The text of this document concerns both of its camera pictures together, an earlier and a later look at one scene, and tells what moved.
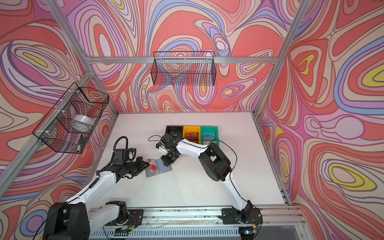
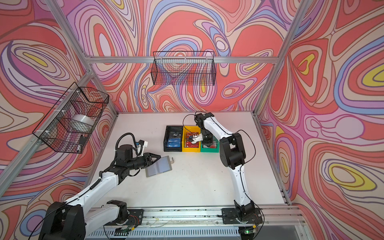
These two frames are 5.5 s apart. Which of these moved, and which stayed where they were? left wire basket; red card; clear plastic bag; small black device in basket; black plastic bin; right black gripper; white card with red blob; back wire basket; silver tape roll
Moved: red card; right black gripper; white card with red blob
Stayed: black plastic bin; small black device in basket; back wire basket; left wire basket; silver tape roll; clear plastic bag
